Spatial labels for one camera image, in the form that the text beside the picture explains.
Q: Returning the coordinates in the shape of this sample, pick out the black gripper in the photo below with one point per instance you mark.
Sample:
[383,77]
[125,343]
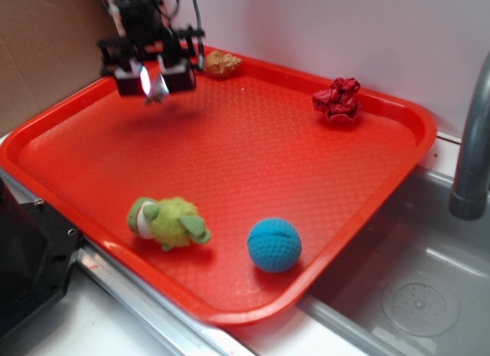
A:
[179,52]

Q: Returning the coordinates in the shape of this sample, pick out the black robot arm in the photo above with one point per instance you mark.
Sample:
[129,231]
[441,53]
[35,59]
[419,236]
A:
[144,18]

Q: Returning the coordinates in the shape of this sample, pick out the tan conch seashell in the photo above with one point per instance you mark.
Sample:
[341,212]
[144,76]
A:
[220,64]

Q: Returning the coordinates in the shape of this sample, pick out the red plastic tray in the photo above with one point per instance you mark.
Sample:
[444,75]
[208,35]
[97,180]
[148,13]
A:
[242,150]

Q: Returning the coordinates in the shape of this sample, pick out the green plush fish toy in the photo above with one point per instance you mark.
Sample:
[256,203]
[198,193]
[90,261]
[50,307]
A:
[172,223]

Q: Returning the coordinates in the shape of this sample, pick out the crumpled red paper ball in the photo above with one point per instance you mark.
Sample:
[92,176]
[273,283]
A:
[338,103]

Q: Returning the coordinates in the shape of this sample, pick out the blue textured ball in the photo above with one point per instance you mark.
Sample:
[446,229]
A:
[274,245]

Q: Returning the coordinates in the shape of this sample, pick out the steel sink basin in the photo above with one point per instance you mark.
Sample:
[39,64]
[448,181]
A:
[413,281]

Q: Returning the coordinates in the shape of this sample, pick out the grey sink faucet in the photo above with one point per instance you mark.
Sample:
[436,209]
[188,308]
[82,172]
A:
[468,196]

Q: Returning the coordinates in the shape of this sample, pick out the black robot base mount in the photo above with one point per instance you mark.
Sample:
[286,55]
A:
[38,250]

